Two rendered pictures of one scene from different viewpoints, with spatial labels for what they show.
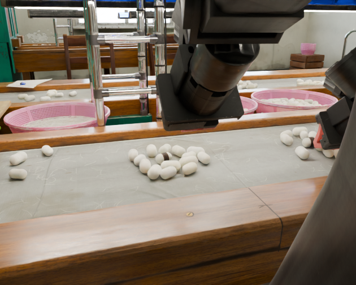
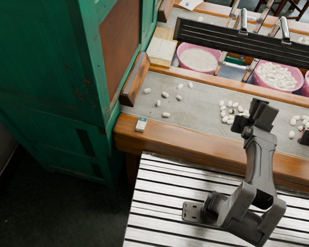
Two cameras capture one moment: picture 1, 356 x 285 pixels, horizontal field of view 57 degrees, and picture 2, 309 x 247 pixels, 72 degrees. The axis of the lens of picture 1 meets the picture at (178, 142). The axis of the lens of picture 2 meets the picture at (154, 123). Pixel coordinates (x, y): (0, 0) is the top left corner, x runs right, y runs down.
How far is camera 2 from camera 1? 0.56 m
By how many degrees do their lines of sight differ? 40
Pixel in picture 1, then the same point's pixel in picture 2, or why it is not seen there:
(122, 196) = (209, 126)
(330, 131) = (304, 139)
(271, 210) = not seen: hidden behind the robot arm
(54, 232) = (187, 138)
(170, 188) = (227, 129)
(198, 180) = not seen: hidden behind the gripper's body
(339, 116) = not seen: outside the picture
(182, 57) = (244, 122)
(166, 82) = (238, 118)
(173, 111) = (235, 129)
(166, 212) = (219, 145)
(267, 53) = not seen: outside the picture
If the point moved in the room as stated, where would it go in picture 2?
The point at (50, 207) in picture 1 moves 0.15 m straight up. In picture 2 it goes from (187, 120) to (194, 100)
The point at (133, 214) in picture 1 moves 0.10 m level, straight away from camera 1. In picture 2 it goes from (210, 141) to (215, 123)
